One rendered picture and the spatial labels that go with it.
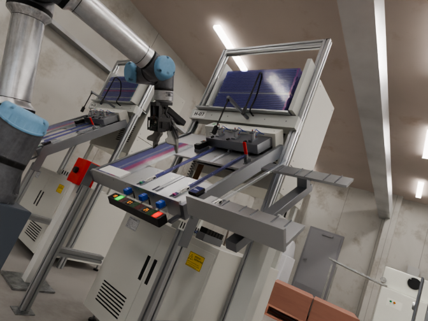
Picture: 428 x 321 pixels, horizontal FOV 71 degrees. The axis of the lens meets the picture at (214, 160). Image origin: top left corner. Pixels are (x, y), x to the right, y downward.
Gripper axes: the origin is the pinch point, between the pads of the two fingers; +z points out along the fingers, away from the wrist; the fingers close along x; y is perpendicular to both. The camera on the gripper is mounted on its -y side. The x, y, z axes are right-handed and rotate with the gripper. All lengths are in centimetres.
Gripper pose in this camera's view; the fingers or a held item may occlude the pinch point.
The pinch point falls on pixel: (165, 151)
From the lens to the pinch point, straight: 126.0
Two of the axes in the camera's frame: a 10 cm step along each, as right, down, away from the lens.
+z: -0.6, 9.8, 1.7
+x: 7.4, 1.6, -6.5
